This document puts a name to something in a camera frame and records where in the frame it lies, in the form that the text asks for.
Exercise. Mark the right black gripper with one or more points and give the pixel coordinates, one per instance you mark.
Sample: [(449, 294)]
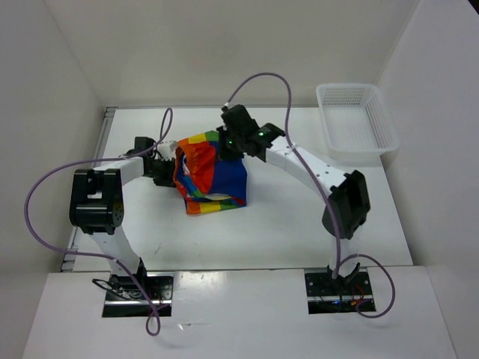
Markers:
[(224, 154)]

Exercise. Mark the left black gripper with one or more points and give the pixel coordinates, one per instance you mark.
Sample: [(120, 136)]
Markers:
[(169, 180)]

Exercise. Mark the rainbow striped shorts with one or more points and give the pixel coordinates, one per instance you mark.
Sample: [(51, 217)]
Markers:
[(206, 183)]

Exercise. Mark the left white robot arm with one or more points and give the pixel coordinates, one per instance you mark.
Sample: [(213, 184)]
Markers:
[(97, 206)]

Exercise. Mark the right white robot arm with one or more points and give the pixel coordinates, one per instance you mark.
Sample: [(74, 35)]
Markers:
[(344, 194)]

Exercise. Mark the white plastic basket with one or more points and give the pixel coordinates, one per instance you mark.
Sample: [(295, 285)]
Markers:
[(356, 121)]

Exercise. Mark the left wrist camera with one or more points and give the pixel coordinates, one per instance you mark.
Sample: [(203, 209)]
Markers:
[(166, 150)]

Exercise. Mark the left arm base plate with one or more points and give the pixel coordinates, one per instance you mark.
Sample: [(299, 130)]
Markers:
[(123, 299)]

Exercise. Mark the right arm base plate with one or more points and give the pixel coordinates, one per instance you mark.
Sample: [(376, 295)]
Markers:
[(324, 297)]

